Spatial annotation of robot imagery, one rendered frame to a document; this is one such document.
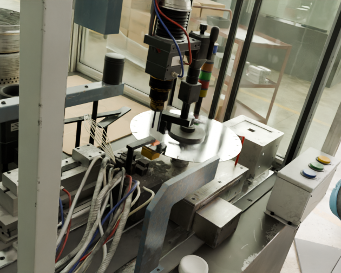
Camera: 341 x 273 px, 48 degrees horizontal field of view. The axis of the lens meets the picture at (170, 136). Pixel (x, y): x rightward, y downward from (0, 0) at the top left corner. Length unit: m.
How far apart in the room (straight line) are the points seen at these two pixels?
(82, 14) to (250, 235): 0.73
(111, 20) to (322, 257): 1.91
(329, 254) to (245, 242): 1.43
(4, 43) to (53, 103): 0.97
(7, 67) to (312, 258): 1.85
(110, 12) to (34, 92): 0.53
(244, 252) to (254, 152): 0.38
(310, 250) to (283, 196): 1.28
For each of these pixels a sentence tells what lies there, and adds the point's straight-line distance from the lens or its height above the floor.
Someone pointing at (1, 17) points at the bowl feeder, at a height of 1.08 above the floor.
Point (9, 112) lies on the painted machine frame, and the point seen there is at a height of 1.03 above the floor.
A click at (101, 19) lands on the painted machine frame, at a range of 0.93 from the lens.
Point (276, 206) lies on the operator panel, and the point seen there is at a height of 0.79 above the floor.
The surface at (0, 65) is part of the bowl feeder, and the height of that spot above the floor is 0.98.
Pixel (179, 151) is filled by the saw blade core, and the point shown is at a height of 0.95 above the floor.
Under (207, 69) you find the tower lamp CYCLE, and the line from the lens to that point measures 1.36.
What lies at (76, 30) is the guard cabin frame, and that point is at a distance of 2.08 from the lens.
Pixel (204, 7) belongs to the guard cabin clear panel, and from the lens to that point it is 1.60.
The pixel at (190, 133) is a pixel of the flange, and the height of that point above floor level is 0.96.
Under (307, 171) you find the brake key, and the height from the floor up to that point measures 0.91.
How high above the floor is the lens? 1.42
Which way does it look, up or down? 26 degrees down
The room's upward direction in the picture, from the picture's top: 12 degrees clockwise
